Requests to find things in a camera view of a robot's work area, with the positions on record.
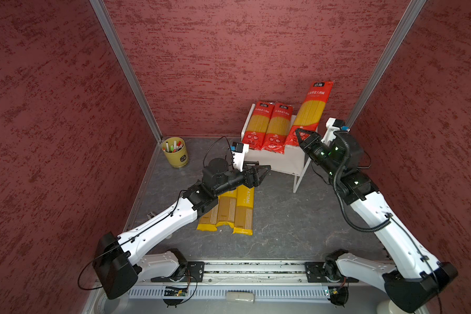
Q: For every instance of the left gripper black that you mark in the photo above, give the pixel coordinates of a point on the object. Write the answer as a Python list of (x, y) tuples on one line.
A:
[(255, 180)]

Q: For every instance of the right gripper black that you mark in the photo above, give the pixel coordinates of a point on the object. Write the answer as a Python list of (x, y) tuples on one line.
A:
[(309, 140)]

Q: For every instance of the red pasta package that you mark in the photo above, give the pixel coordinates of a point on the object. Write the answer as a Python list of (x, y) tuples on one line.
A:
[(311, 111), (257, 126), (278, 129)]

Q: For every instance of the yellow pasta package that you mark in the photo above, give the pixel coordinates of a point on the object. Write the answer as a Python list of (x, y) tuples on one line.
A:
[(243, 221), (208, 222), (227, 208)]

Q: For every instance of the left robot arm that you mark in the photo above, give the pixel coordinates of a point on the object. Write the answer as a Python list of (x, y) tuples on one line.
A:
[(119, 260)]

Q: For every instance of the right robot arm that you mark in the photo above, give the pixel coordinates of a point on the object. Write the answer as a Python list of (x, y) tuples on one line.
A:
[(414, 276)]

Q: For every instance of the white two-tier shelf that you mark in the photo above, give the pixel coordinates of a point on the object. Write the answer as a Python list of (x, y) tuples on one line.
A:
[(293, 161)]

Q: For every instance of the yellow pen holder cup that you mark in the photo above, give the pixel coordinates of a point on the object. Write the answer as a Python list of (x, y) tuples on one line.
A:
[(175, 151)]

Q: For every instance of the white bowl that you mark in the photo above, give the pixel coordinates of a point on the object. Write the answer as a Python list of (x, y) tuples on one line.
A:
[(389, 307)]

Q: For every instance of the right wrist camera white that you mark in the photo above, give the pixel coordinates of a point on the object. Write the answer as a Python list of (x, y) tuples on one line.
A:
[(333, 125)]

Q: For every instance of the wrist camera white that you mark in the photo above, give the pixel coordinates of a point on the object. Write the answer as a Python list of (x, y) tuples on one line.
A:
[(333, 125), (238, 150)]

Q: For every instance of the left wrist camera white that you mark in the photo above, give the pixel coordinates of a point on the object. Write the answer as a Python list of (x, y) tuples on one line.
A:
[(238, 150)]

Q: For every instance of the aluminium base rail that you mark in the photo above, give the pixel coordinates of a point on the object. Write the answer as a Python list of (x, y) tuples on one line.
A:
[(235, 272)]

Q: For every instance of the white cable duct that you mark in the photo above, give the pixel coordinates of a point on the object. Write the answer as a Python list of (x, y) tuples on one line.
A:
[(314, 294)]

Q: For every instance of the right aluminium corner post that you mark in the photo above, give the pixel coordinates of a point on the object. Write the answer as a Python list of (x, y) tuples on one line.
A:
[(406, 22)]

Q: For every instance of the aluminium corner post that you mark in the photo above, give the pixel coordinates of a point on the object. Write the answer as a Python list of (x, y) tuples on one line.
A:
[(406, 22), (108, 27)]

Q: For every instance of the left aluminium corner post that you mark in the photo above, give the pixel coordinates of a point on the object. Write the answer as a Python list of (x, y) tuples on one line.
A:
[(108, 27)]

